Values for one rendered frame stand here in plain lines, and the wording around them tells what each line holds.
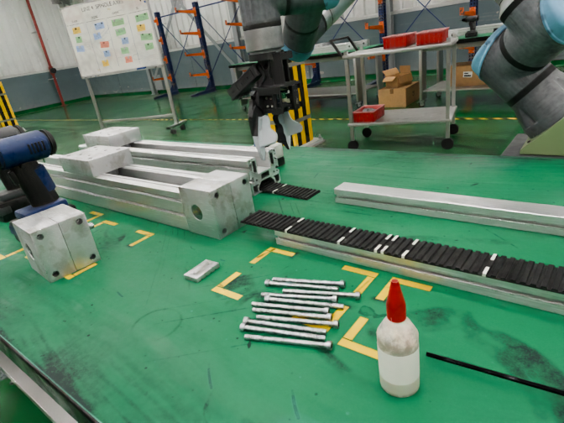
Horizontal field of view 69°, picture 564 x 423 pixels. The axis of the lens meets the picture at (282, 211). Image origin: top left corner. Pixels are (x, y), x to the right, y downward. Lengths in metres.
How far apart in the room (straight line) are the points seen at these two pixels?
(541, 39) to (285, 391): 0.81
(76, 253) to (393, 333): 0.58
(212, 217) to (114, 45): 6.21
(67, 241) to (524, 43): 0.94
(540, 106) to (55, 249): 1.00
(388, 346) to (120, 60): 6.62
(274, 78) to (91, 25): 6.31
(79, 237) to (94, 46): 6.38
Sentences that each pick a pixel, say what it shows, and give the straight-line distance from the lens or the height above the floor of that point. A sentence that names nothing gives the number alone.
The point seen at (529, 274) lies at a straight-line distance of 0.55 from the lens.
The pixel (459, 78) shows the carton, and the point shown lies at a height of 0.31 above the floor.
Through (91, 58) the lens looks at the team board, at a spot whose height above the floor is 1.22.
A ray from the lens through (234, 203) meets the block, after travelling 0.77.
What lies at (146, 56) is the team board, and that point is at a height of 1.12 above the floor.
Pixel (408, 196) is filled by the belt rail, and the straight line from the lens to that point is 0.76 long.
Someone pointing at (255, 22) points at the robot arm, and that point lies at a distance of 0.83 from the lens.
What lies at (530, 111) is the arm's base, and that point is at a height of 0.87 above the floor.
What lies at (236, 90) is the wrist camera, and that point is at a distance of 0.91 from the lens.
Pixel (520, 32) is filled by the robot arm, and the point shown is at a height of 1.04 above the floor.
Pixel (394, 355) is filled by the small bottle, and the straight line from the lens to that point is 0.40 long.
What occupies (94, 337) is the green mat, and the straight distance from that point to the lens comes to 0.61.
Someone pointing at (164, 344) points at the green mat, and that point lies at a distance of 0.55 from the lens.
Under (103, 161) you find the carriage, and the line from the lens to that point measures 1.08.
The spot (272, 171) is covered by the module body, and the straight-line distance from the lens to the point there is 0.98.
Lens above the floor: 1.10
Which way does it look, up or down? 23 degrees down
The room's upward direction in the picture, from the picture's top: 9 degrees counter-clockwise
